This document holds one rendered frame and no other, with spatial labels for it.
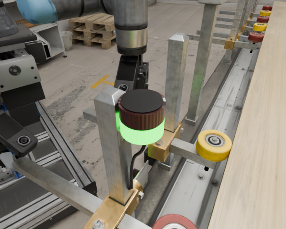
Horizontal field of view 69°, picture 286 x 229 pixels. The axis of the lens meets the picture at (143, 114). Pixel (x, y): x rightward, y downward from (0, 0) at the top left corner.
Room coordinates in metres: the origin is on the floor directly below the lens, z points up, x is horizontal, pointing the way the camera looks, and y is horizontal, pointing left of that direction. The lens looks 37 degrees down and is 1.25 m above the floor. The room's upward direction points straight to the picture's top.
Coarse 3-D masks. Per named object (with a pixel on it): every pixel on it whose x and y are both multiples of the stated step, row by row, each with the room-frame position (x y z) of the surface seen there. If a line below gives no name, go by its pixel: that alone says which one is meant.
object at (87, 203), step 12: (24, 168) 0.31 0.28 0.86; (36, 168) 0.31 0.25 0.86; (36, 180) 0.29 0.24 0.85; (48, 180) 0.28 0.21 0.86; (60, 180) 0.28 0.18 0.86; (60, 192) 0.25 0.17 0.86; (72, 192) 0.25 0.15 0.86; (84, 192) 0.25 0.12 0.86; (72, 204) 0.24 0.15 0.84; (84, 204) 0.22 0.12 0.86; (96, 204) 0.22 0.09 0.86; (120, 228) 0.18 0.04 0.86; (132, 228) 0.18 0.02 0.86; (144, 228) 0.18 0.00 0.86
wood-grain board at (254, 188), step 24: (264, 48) 1.02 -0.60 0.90; (264, 72) 0.74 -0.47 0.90; (264, 96) 0.57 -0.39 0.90; (240, 120) 0.44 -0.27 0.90; (264, 120) 0.44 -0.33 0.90; (240, 144) 0.35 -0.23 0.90; (264, 144) 0.35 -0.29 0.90; (240, 168) 0.28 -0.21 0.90; (264, 168) 0.28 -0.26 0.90; (240, 192) 0.23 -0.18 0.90; (264, 192) 0.23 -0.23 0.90; (216, 216) 0.18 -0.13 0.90; (240, 216) 0.18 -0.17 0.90; (264, 216) 0.18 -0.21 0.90
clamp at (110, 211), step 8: (136, 184) 0.27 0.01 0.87; (136, 192) 0.25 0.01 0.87; (104, 200) 0.23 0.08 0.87; (112, 200) 0.23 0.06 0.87; (128, 200) 0.23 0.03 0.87; (136, 200) 0.24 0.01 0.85; (104, 208) 0.21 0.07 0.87; (112, 208) 0.21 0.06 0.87; (120, 208) 0.21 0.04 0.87; (128, 208) 0.22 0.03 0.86; (96, 216) 0.20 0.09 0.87; (104, 216) 0.20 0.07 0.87; (112, 216) 0.20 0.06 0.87; (120, 216) 0.20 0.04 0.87; (88, 224) 0.18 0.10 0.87; (104, 224) 0.18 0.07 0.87; (112, 224) 0.18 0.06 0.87
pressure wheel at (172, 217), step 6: (162, 216) 0.18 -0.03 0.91; (168, 216) 0.18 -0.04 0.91; (174, 216) 0.18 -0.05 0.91; (180, 216) 0.18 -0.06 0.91; (156, 222) 0.17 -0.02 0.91; (162, 222) 0.17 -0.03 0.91; (168, 222) 0.17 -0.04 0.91; (174, 222) 0.17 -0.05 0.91; (180, 222) 0.17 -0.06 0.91; (186, 222) 0.17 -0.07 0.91; (156, 228) 0.16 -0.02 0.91; (162, 228) 0.16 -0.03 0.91; (168, 228) 0.16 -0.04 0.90; (174, 228) 0.16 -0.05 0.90; (180, 228) 0.16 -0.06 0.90; (186, 228) 0.16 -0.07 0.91; (192, 228) 0.16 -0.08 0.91
